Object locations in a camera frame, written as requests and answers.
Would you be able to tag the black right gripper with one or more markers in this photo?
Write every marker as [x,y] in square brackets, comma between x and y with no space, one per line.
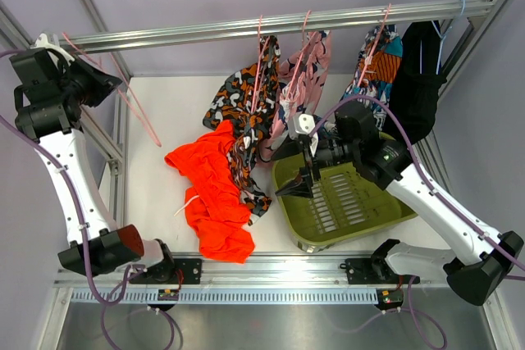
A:
[302,187]

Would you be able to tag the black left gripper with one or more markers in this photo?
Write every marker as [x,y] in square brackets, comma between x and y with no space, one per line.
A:
[102,84]

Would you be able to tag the pink hanger of orange shorts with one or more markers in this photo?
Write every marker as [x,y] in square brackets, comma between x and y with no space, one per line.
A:
[129,97]

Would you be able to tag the bright orange shorts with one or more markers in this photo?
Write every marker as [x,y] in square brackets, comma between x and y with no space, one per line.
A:
[213,209]

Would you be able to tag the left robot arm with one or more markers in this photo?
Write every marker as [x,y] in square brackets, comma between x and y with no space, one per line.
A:
[93,251]

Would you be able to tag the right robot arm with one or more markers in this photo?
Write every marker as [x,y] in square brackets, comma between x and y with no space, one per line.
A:
[478,257]

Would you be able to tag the pink hanger of camouflage shorts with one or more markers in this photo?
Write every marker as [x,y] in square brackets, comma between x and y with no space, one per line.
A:
[261,50]

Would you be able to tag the grey orange camouflage shorts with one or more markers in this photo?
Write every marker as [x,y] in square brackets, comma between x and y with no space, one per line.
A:
[232,102]

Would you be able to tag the pink floral shorts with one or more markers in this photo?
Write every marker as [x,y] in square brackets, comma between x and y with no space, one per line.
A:
[279,129]

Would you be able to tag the pink hanger of blue shorts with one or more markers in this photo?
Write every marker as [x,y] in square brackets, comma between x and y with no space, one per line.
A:
[368,59]

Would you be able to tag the blue orange patterned shorts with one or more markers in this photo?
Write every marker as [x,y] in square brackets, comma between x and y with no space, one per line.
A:
[379,79]

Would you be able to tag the black mesh shorts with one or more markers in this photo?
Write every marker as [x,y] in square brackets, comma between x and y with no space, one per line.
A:
[414,93]

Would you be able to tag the pink hanger of floral shorts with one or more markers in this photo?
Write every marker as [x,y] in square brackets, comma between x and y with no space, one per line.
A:
[304,72]

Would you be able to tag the light blue hanger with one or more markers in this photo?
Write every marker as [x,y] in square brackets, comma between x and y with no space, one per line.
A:
[442,35]

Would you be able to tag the olive green plastic basket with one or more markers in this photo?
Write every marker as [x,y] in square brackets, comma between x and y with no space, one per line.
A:
[344,207]

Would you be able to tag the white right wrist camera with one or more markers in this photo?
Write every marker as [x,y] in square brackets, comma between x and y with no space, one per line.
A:
[302,125]

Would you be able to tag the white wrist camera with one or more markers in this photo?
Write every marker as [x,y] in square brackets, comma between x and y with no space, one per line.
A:
[302,125]
[50,41]

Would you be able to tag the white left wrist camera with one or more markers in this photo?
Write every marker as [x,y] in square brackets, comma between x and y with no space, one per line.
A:
[50,41]

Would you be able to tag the white slotted cable duct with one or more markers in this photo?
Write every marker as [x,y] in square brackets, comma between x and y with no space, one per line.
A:
[358,296]

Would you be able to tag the aluminium frame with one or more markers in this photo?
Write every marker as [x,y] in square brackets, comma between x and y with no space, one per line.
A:
[481,15]

